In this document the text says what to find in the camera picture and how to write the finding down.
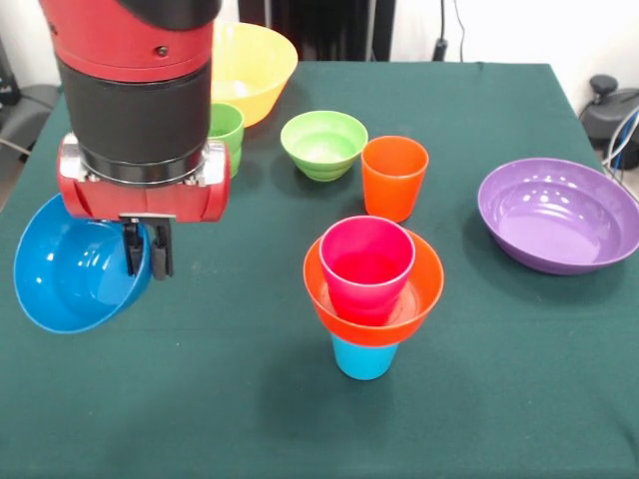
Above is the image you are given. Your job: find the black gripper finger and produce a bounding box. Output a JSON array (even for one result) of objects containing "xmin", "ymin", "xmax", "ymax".
[
  {"xmin": 151, "ymin": 222, "xmax": 175, "ymax": 281},
  {"xmin": 123, "ymin": 219, "xmax": 146, "ymax": 276}
]

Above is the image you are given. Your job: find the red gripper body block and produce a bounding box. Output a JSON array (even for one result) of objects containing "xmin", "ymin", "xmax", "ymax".
[{"xmin": 56, "ymin": 132, "xmax": 233, "ymax": 224}]

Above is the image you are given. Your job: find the blue bowl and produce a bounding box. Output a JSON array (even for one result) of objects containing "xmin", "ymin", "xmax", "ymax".
[{"xmin": 13, "ymin": 193, "xmax": 152, "ymax": 334}]

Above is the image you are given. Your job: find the pink cup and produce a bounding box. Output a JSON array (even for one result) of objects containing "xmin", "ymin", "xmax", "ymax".
[{"xmin": 319, "ymin": 216, "xmax": 417, "ymax": 328}]

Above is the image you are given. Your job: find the orange bowl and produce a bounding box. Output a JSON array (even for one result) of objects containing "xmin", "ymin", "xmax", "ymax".
[{"xmin": 303, "ymin": 228, "xmax": 445, "ymax": 348}]

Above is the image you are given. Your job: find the light blue cup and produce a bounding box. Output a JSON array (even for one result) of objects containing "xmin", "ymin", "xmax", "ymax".
[{"xmin": 330, "ymin": 334, "xmax": 400, "ymax": 382}]

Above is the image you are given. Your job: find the green cup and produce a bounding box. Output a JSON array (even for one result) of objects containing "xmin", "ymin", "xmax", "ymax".
[{"xmin": 208, "ymin": 102, "xmax": 246, "ymax": 180}]

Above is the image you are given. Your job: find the gray black machine base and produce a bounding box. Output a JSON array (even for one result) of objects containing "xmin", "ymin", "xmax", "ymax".
[
  {"xmin": 578, "ymin": 74, "xmax": 639, "ymax": 151},
  {"xmin": 0, "ymin": 84, "xmax": 64, "ymax": 156}
]

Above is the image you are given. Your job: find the large yellow bowl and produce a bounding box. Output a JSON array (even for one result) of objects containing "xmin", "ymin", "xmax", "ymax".
[{"xmin": 212, "ymin": 21, "xmax": 300, "ymax": 129}]

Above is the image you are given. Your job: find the green bowl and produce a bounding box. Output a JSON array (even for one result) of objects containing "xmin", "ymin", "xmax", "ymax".
[{"xmin": 280, "ymin": 110, "xmax": 369, "ymax": 183}]

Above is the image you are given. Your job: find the orange cup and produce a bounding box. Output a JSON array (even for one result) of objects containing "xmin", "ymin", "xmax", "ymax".
[{"xmin": 360, "ymin": 135, "xmax": 430, "ymax": 225}]

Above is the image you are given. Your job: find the dark green tablecloth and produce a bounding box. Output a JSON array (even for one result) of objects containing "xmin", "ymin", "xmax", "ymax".
[{"xmin": 0, "ymin": 58, "xmax": 639, "ymax": 479}]

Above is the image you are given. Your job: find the purple bowl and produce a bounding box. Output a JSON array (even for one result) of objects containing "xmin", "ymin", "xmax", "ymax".
[{"xmin": 476, "ymin": 157, "xmax": 639, "ymax": 276}]

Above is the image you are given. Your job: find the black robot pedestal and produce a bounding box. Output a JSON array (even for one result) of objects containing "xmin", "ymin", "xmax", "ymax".
[{"xmin": 238, "ymin": 0, "xmax": 411, "ymax": 62}]

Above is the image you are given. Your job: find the black cable with plug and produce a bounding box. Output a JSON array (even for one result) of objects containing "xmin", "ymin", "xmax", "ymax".
[{"xmin": 431, "ymin": 0, "xmax": 468, "ymax": 62}]

